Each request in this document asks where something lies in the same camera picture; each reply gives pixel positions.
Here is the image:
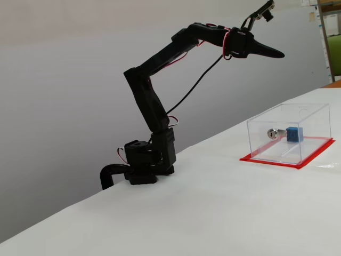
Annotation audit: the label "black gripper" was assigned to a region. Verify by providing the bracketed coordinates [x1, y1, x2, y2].
[225, 26, 286, 59]

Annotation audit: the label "blue lego brick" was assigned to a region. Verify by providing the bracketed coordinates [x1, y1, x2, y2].
[286, 126, 304, 143]

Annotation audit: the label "transparent plastic box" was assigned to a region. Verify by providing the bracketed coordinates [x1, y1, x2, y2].
[246, 103, 331, 165]

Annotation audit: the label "metal shelf upright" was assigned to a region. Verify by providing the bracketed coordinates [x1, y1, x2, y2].
[316, 0, 337, 84]

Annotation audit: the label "green chair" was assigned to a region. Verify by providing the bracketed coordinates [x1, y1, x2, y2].
[327, 34, 341, 81]

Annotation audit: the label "white boxes on shelf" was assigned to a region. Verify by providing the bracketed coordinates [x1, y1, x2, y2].
[323, 12, 339, 37]

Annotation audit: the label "silver cam lock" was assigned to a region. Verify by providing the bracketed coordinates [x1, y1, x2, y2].
[267, 127, 288, 140]

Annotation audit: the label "black table clamp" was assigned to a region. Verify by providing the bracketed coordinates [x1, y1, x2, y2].
[99, 163, 132, 191]

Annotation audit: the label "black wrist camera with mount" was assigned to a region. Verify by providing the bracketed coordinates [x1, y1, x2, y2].
[240, 0, 275, 30]

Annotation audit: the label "black camera cable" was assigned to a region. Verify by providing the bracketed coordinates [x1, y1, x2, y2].
[166, 53, 230, 114]

